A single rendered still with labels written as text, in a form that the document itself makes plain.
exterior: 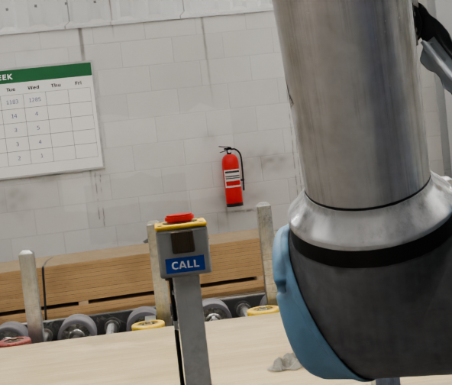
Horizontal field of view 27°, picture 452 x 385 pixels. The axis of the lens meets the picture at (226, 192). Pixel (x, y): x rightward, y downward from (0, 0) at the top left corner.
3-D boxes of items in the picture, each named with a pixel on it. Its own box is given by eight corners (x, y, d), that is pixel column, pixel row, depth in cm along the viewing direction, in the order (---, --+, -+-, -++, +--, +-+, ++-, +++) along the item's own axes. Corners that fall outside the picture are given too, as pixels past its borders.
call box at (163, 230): (213, 278, 128) (206, 220, 128) (161, 284, 127) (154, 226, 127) (209, 271, 135) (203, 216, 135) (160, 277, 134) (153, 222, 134)
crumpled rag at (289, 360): (301, 370, 170) (300, 357, 170) (264, 372, 172) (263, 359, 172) (311, 358, 178) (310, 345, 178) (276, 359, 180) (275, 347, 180)
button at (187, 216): (195, 225, 129) (194, 213, 129) (166, 229, 129) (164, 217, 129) (194, 223, 133) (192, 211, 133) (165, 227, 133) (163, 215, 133)
